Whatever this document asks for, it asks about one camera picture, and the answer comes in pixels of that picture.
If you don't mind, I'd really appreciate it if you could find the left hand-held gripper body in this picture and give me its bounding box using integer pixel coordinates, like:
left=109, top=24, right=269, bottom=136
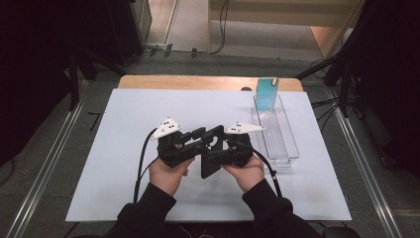
left=151, top=116, right=200, bottom=169

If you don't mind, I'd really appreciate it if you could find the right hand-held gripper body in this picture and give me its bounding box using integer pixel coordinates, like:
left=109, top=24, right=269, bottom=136
left=214, top=121, right=266, bottom=169

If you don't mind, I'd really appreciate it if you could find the black phone case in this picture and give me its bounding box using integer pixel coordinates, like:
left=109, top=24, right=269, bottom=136
left=200, top=124, right=227, bottom=179

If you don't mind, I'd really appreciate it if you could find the clear plastic rack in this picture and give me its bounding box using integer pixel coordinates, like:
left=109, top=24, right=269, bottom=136
left=250, top=93, right=301, bottom=167

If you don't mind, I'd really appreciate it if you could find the iridescent clear phone case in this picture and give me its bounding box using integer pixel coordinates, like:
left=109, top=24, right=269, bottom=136
left=255, top=76, right=280, bottom=114

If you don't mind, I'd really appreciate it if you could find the person's right hand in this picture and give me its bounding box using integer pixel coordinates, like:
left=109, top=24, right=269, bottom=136
left=221, top=155, right=266, bottom=194

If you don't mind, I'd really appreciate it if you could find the person's left hand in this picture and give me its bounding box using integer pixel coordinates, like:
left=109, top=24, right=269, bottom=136
left=148, top=156, right=196, bottom=198

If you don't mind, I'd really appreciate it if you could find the wooden table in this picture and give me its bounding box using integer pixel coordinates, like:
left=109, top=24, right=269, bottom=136
left=117, top=74, right=304, bottom=93

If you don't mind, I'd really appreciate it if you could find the white table board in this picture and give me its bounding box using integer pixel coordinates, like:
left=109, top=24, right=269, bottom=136
left=64, top=87, right=353, bottom=223

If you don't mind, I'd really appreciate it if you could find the person's dark lap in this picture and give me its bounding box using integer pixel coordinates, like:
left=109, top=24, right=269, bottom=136
left=164, top=222, right=265, bottom=238

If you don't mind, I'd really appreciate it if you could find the black metal stand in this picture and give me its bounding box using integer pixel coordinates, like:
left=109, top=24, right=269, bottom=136
left=66, top=43, right=129, bottom=112
left=295, top=0, right=366, bottom=119

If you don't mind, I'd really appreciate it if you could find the dark cabinet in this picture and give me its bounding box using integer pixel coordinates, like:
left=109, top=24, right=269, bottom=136
left=104, top=0, right=154, bottom=65

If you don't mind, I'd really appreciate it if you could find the light wooden furniture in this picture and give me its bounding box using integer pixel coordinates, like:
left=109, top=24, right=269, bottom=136
left=207, top=0, right=365, bottom=60

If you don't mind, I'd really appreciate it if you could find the black curtain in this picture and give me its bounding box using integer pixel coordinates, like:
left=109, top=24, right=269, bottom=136
left=346, top=0, right=420, bottom=179
left=0, top=0, right=78, bottom=168

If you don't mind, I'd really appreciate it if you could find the left hand-held gripper cable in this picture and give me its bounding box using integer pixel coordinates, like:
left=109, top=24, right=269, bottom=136
left=133, top=127, right=160, bottom=204

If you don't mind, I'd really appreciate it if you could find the hand-held gripper cable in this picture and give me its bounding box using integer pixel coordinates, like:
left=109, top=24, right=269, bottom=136
left=251, top=148, right=284, bottom=199
left=133, top=127, right=160, bottom=204

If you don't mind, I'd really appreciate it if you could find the right hand-held gripper cable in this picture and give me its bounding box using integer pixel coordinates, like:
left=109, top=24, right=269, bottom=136
left=251, top=148, right=284, bottom=199

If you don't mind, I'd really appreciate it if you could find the thin white cable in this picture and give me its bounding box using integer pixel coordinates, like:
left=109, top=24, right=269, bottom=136
left=177, top=223, right=216, bottom=238

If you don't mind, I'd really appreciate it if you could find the bundle of black floor cables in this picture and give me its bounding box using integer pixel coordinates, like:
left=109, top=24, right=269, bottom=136
left=311, top=94, right=365, bottom=134

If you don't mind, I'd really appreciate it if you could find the long black floor cable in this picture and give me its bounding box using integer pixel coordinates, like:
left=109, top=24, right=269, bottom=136
left=144, top=0, right=231, bottom=57

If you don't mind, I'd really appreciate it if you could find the metal floor rail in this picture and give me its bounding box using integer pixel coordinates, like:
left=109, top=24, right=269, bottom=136
left=324, top=86, right=404, bottom=238
left=4, top=98, right=87, bottom=238

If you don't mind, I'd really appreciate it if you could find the curved black floor cable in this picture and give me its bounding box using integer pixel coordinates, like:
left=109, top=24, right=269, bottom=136
left=0, top=158, right=16, bottom=186

